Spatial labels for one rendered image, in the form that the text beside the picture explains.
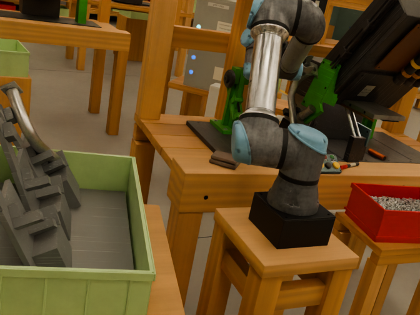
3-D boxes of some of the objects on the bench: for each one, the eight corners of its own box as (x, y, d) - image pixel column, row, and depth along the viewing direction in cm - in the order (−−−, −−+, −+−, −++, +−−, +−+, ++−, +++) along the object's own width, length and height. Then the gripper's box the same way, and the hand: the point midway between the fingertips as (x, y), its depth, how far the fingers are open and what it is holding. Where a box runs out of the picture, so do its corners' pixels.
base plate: (440, 167, 233) (442, 163, 232) (222, 162, 188) (224, 157, 187) (380, 135, 268) (382, 131, 267) (185, 124, 224) (186, 120, 223)
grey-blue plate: (363, 161, 214) (373, 129, 209) (359, 161, 213) (369, 129, 208) (350, 152, 222) (359, 122, 217) (346, 152, 221) (355, 122, 216)
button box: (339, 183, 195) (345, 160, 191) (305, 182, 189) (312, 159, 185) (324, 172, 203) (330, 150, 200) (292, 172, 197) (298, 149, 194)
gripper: (284, 55, 195) (325, 74, 205) (284, 32, 199) (324, 52, 209) (270, 65, 201) (310, 84, 212) (270, 43, 206) (309, 62, 216)
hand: (310, 70), depth 212 cm, fingers closed on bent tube, 3 cm apart
